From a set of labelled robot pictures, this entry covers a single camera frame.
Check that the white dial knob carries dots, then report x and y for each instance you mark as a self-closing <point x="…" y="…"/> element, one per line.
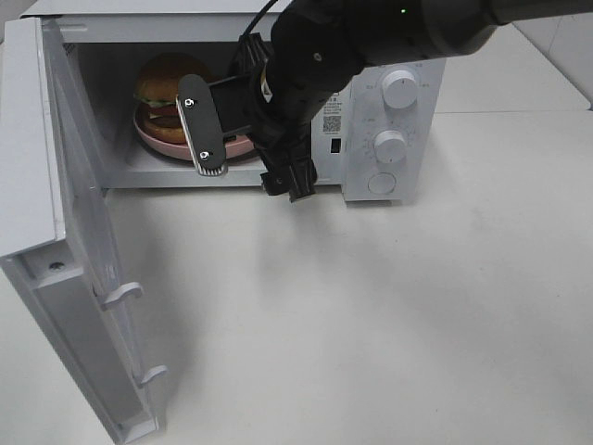
<point x="390" y="146"/>
<point x="399" y="89"/>

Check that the round white door button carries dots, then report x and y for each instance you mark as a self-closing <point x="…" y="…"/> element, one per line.
<point x="382" y="183"/>

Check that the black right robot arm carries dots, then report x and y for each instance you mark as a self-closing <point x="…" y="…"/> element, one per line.
<point x="317" y="47"/>

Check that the white warning label sticker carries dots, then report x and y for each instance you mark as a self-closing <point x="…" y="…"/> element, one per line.
<point x="332" y="113"/>

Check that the pink round plate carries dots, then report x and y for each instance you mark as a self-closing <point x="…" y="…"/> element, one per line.
<point x="237" y="149"/>

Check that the white microwave door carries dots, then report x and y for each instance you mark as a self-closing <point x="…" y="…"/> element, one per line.
<point x="58" y="249"/>

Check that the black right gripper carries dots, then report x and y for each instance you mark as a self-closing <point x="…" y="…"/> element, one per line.
<point x="275" y="114"/>

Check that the upper white dial knob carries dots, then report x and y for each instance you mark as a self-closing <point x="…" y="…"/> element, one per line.
<point x="399" y="89"/>

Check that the burger with lettuce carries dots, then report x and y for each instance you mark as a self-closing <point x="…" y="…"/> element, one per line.
<point x="157" y="88"/>

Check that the lower white dial knob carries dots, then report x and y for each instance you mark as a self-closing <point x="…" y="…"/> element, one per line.
<point x="390" y="146"/>

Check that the white microwave oven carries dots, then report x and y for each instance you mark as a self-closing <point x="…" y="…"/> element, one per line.
<point x="114" y="39"/>

